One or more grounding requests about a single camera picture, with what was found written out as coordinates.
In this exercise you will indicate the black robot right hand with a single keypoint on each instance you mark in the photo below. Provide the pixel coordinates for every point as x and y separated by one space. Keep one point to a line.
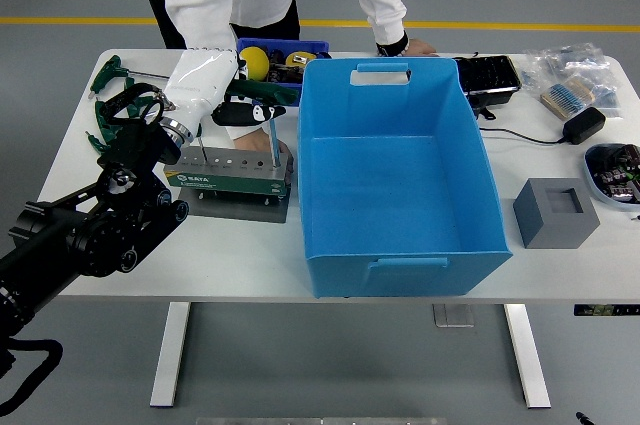
584 418

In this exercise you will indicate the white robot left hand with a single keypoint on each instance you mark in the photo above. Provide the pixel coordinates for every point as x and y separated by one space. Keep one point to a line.
200 80

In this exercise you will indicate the person's right hand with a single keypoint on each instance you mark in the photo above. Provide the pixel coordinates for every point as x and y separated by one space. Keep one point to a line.
250 141

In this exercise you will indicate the person's left hand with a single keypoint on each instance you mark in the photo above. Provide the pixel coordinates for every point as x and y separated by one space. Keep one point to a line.
420 48

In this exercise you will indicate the grey green tool stand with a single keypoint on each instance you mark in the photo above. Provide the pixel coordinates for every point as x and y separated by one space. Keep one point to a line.
225 182

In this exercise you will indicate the large blue plastic box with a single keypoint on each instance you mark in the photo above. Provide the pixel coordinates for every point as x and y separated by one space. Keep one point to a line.
400 185

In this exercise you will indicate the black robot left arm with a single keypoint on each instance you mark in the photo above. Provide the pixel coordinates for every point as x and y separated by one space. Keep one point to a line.
100 240

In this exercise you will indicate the person's left forearm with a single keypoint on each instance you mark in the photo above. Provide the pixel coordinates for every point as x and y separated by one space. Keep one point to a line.
385 10

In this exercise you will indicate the person's right forearm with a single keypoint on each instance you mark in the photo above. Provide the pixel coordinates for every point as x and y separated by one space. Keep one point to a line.
210 20

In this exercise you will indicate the black wristband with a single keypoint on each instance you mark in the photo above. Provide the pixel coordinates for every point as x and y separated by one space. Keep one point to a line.
390 48

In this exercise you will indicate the yellow ball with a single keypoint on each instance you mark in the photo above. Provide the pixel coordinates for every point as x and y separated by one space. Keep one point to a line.
257 62

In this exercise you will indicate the black plastic tray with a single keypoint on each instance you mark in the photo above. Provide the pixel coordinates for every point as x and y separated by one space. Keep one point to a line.
487 75

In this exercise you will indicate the dark metal parts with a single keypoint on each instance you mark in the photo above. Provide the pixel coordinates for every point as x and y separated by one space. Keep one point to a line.
285 75

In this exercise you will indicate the white table leg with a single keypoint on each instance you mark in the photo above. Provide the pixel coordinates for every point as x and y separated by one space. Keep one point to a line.
527 355
170 355

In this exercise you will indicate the small blue plastic bin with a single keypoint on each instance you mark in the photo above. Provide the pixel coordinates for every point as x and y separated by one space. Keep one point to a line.
280 43

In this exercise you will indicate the yellow tape measure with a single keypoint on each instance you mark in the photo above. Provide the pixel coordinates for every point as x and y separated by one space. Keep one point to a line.
300 59

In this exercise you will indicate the black table control panel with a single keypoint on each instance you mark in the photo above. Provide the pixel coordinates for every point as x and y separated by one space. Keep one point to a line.
605 310

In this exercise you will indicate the clear plastic parts bag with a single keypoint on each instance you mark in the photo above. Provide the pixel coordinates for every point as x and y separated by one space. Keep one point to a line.
607 95
560 57

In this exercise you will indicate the blue resistor strip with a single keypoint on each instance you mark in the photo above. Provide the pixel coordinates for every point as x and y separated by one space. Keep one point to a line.
565 97

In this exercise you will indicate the grey floor plate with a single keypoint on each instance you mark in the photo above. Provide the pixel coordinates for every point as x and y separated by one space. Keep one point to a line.
453 316

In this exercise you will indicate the black power adapter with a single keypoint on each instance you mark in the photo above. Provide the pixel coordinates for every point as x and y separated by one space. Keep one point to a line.
585 125

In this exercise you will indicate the grey block with recess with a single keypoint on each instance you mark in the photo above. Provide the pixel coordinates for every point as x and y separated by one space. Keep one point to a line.
555 230

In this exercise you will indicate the pale blue bowl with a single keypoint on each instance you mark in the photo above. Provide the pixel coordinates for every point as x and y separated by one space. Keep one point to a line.
595 185

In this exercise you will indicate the dark electronic components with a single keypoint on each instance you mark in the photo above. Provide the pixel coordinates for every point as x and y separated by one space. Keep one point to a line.
620 175

